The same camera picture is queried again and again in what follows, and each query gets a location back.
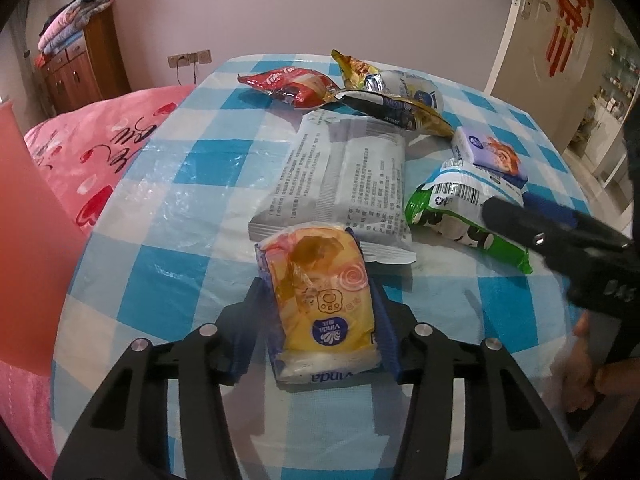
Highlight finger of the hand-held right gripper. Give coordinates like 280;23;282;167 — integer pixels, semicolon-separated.
480;196;556;261
522;194;626;253

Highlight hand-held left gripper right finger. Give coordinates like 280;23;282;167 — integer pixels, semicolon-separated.
367;280;581;480

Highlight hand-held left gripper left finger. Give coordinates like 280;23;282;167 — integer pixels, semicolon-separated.
52;276;273;480

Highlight green snack pouch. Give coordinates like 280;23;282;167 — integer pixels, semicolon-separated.
403;159;534;276

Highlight yellow tissue pack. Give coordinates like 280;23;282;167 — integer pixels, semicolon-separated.
254;224;384;394

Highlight pink plastic bin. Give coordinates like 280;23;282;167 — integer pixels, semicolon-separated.
0;99;87;377

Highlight gold snack wrapper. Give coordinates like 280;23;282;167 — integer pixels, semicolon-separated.
330;49;382;89

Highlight person's right hand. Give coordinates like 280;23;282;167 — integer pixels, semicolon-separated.
560;310;640;413

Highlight purple tissue pack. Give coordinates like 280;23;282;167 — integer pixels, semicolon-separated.
450;126;532;192

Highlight white door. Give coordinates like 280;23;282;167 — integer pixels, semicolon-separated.
484;0;617;157

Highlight white shelf cabinet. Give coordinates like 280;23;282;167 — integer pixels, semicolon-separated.
589;34;640;122

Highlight black and gold wrapper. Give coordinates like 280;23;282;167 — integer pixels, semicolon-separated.
341;89;457;139

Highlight grey printed packet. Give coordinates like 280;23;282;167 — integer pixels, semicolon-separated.
247;111;419;264

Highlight blue checkered tablecloth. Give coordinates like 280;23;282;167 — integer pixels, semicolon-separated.
50;52;594;480

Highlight red knot decoration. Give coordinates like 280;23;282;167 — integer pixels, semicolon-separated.
544;0;594;79

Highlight pink printed bedsheet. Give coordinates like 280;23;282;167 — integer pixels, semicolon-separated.
0;84;199;480

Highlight red snack wrapper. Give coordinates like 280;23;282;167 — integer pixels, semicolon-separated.
236;65;347;110

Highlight wooden cabinet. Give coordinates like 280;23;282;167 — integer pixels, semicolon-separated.
39;9;134;117

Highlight stack of folded blankets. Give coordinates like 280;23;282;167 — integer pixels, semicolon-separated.
36;0;114;57

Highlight wall socket strip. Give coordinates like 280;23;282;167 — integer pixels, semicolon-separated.
166;48;214;69

